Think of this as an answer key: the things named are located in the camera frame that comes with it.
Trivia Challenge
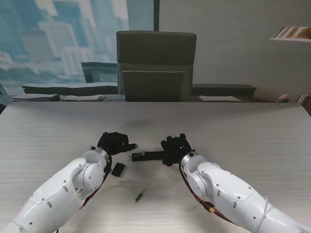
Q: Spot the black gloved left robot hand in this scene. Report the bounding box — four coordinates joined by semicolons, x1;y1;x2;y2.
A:
97;132;139;156

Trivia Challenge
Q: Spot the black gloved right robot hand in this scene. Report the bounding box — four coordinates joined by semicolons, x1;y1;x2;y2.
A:
159;133;192;167

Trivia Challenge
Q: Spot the black remote control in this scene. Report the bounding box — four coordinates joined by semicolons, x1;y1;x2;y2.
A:
131;150;167;163

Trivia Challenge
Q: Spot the black battery cover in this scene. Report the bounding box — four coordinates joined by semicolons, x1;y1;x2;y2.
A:
111;162;127;178

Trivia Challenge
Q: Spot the white paper stack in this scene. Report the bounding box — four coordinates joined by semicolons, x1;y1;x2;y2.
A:
60;95;106;102

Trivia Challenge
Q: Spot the dark grey paper stack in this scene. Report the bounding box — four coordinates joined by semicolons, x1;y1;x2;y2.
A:
11;94;61;102

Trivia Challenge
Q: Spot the grey office chair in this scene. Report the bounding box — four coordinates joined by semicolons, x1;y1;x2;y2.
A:
116;30;197;102

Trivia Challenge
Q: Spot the white zip tie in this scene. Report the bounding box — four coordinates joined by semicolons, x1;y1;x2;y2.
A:
259;196;270;219
12;219;25;232

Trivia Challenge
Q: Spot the dark object at edge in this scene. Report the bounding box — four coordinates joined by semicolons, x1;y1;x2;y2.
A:
0;83;8;115

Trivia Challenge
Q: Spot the city skyline backdrop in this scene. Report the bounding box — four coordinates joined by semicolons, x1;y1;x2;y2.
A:
0;0;156;85

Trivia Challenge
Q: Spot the light wooden stack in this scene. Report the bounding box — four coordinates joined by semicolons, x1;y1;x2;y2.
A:
296;91;311;115

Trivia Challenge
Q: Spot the right arm red black cable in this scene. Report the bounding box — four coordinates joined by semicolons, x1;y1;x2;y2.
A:
179;160;234;224

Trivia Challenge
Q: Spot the black vertical frame post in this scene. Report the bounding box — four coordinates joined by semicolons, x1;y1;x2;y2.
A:
154;0;160;32

